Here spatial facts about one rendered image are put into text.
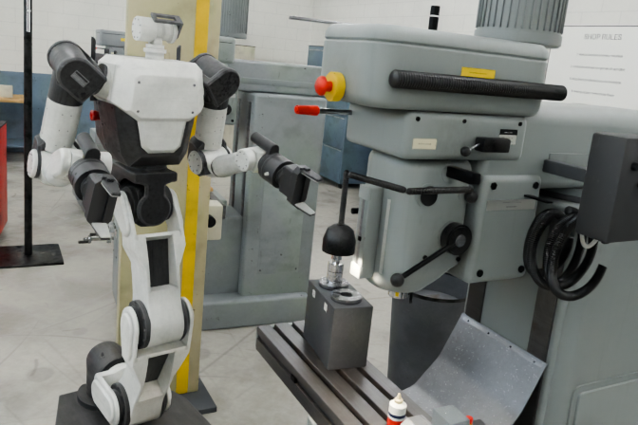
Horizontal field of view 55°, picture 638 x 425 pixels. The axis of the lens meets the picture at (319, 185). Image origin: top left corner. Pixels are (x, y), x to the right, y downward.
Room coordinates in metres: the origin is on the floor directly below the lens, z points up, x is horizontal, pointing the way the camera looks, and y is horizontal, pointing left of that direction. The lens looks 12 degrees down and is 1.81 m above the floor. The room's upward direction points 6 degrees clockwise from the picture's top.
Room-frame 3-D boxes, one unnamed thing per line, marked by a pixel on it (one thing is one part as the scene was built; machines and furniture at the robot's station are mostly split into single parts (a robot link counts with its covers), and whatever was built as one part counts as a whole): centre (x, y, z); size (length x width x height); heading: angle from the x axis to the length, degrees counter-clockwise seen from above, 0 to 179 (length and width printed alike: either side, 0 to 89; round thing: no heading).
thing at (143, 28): (1.75, 0.50, 1.84); 0.10 x 0.07 x 0.09; 131
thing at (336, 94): (1.26, -0.01, 1.76); 0.06 x 0.02 x 0.06; 29
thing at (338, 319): (1.68, -0.09, 1.06); 0.22 x 0.12 x 0.20; 21
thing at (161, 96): (1.80, 0.54, 1.63); 0.34 x 0.30 x 0.36; 131
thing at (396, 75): (1.26, -0.31, 1.79); 0.45 x 0.04 x 0.04; 119
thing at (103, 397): (1.81, 0.55, 0.68); 0.21 x 0.20 x 0.13; 40
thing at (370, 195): (1.32, -0.12, 1.45); 0.04 x 0.04 x 0.21; 29
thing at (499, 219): (1.46, -0.39, 1.47); 0.24 x 0.19 x 0.26; 29
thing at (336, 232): (1.27, -0.06, 1.44); 0.07 x 0.07 x 0.06
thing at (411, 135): (1.39, -0.25, 1.68); 0.34 x 0.24 x 0.10; 119
